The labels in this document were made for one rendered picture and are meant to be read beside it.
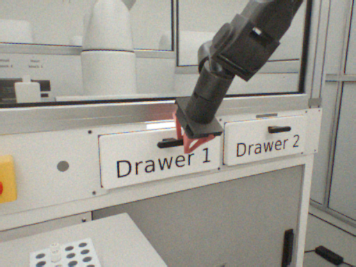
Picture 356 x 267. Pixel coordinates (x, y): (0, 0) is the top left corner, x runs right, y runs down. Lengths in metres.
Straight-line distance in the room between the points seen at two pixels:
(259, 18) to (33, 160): 0.45
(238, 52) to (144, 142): 0.27
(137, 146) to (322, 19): 0.65
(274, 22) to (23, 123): 0.44
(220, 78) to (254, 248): 0.63
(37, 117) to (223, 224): 0.55
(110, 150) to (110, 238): 0.16
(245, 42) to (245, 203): 0.53
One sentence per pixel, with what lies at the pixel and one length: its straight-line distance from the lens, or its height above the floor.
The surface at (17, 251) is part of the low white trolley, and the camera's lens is 0.57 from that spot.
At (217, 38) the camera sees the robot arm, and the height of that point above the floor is 1.10.
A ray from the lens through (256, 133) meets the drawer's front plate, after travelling 0.77.
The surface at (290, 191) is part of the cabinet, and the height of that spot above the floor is 0.68.
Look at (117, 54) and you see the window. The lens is 0.60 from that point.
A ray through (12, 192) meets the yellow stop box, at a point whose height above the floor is 0.86.
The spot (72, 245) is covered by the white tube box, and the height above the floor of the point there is 0.80.
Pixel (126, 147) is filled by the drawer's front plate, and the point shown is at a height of 0.90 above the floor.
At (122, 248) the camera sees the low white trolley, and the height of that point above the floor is 0.76.
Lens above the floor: 1.05
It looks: 12 degrees down
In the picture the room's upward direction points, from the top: straight up
